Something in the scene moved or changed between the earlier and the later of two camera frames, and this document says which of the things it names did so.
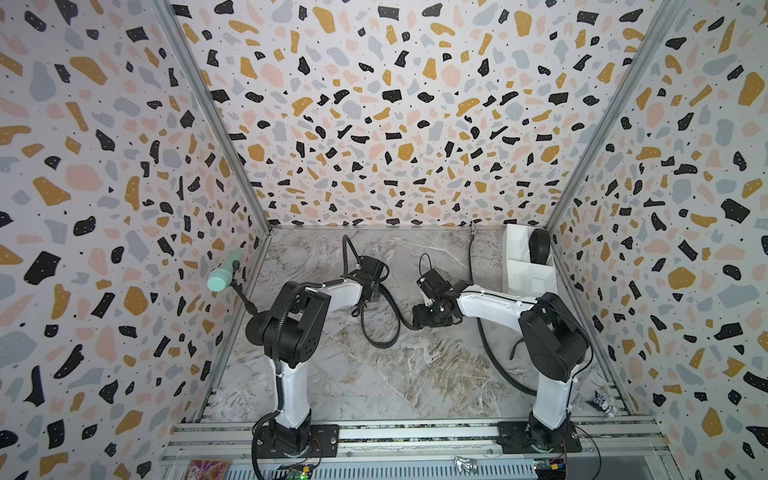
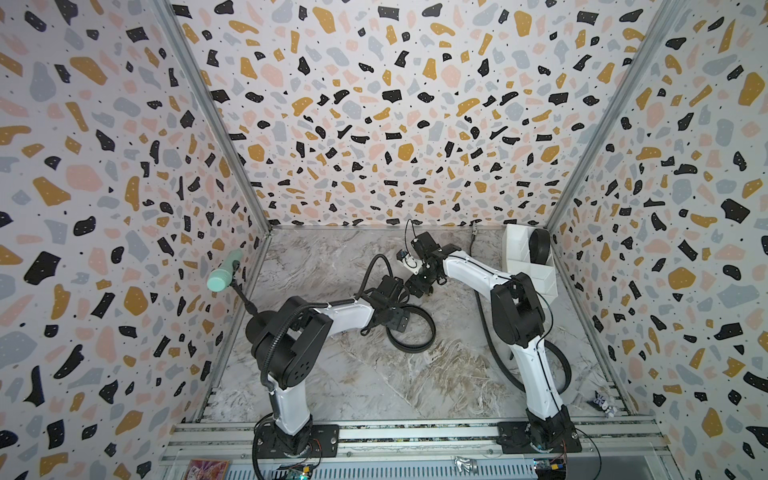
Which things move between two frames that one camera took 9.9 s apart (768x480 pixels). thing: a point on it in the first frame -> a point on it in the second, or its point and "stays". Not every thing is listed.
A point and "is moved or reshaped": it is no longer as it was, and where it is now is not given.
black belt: x=539 y=243 stays
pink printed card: x=207 y=469 stays
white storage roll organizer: x=521 y=277 stays
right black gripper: x=420 y=317 -> x=417 y=287
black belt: x=401 y=320 is moved or reshaped
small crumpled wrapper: x=610 y=410 stays
